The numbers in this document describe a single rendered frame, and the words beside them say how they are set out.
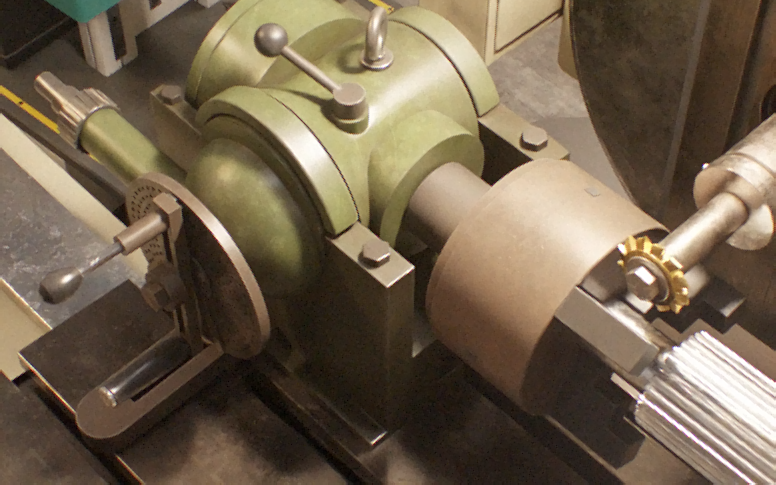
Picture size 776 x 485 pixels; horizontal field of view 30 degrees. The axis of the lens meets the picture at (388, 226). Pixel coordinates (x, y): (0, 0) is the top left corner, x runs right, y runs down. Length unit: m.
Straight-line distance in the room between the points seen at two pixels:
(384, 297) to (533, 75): 2.01
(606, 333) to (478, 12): 0.51
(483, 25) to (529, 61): 1.71
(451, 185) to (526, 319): 0.17
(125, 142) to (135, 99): 1.33
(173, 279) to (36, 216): 0.72
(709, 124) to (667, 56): 0.07
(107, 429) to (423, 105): 0.42
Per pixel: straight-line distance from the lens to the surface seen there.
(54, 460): 1.39
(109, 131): 1.36
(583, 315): 1.10
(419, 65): 1.29
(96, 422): 1.37
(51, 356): 1.46
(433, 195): 1.23
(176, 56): 2.76
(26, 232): 1.93
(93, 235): 1.91
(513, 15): 1.51
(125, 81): 2.72
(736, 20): 1.23
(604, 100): 1.41
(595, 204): 1.16
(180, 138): 1.35
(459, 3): 1.52
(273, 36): 1.23
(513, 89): 3.14
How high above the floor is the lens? 2.15
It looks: 49 degrees down
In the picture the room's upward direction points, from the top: straight up
